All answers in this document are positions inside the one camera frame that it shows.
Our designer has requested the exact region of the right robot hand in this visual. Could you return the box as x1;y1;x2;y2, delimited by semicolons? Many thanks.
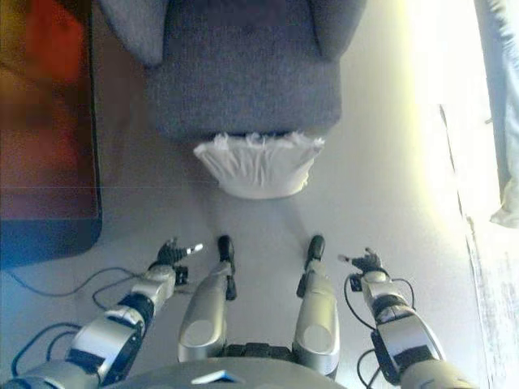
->
337;246;386;273

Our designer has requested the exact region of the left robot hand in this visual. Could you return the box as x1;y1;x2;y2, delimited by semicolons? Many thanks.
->
156;237;204;268

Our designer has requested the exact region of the white fringed cushion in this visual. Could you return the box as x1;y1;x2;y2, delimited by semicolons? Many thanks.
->
193;131;326;200

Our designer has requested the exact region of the black right robot foot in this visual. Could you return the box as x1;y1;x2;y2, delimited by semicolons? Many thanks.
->
308;234;326;263

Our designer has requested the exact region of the black robot foot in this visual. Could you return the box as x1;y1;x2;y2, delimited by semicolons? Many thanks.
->
308;234;326;263
217;234;237;265

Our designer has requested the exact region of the black left robot foot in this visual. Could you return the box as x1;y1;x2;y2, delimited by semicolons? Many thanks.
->
217;234;237;265

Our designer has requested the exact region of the silver left robot leg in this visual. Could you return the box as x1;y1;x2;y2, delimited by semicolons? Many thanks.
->
177;259;238;364

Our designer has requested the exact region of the silver robot leg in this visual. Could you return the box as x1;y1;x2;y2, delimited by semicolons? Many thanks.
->
294;259;341;380
177;259;238;364

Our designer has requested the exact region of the silver right robot leg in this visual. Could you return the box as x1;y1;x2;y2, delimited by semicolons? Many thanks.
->
294;259;341;380

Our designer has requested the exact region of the silver robot torso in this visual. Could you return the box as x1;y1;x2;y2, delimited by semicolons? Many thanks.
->
121;356;337;389

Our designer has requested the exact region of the black robot waist block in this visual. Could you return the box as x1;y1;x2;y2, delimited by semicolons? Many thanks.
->
225;342;296;362

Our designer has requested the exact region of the dark glossy wardrobe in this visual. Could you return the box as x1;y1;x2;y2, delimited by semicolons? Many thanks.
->
0;0;102;269

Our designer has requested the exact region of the grey fabric armchair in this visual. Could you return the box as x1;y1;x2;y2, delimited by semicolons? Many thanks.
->
99;0;366;143

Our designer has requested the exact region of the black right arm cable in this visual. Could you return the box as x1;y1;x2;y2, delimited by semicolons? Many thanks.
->
343;274;417;386

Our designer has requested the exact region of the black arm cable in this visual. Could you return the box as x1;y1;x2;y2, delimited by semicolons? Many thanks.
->
7;266;143;313
343;274;417;386

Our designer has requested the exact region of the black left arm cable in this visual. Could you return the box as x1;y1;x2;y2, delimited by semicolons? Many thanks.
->
7;266;143;313

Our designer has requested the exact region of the blue cable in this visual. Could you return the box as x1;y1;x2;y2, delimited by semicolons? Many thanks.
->
11;323;80;380

